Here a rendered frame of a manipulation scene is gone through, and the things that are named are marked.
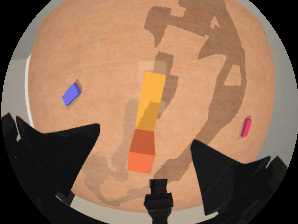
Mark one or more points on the pink rectangular block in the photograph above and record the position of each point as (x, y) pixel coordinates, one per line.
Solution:
(246, 127)

